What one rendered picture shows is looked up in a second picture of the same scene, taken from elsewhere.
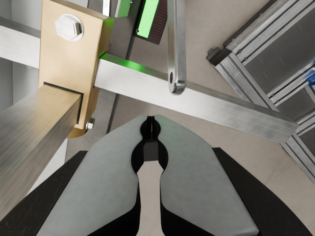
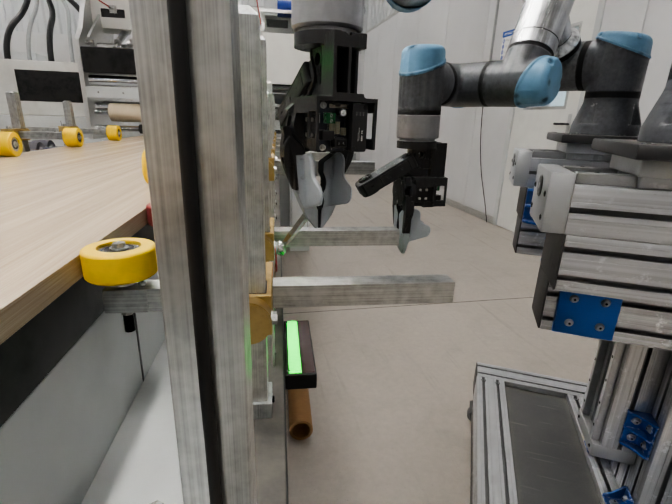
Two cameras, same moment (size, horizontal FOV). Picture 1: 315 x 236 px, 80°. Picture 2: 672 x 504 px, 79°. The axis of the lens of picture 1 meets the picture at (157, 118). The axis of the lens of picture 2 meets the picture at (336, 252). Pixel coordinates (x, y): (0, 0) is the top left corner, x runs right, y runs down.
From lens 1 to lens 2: 0.56 m
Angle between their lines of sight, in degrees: 97
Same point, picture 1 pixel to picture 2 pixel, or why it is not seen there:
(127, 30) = (278, 373)
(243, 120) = (402, 279)
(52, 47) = not seen: hidden behind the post
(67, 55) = not seen: hidden behind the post
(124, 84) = (296, 281)
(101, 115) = (268, 470)
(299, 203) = not seen: outside the picture
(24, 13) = (125, 452)
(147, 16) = (294, 360)
